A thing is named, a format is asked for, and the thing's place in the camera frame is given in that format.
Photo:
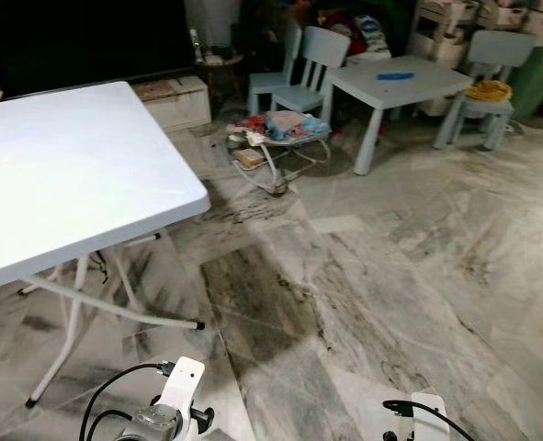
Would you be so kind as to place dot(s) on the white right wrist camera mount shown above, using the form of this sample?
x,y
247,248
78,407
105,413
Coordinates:
x,y
429,413

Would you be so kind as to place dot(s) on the light blue slatted kids chair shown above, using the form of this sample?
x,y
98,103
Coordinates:
x,y
322,50

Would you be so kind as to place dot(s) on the white low storage box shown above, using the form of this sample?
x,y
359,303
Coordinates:
x,y
179,106

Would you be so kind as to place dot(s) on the light blue panel-back kids chair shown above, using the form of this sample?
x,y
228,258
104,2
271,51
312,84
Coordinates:
x,y
501,50

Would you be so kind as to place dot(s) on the black television screen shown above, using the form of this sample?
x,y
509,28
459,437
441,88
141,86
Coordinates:
x,y
78,37

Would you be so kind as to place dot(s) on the small dark side table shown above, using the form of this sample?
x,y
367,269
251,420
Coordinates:
x,y
218,62

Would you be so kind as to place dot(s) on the white folding table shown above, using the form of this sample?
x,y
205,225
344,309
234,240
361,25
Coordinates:
x,y
69,165

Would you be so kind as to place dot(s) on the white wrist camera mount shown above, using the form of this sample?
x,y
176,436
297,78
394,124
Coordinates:
x,y
429,413
184,381

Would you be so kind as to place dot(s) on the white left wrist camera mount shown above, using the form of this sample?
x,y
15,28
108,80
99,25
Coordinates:
x,y
184,381

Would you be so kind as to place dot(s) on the blue flat item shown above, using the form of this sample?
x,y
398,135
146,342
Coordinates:
x,y
396,74

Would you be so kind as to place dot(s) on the green bin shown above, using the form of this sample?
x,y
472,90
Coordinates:
x,y
539,83

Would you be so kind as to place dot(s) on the yellow cloth item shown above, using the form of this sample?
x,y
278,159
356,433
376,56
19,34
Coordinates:
x,y
488,90

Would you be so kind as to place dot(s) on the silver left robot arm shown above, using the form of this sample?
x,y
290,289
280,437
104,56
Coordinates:
x,y
147,424

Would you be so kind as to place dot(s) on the pale kids table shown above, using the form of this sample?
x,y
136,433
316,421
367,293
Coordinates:
x,y
409,84

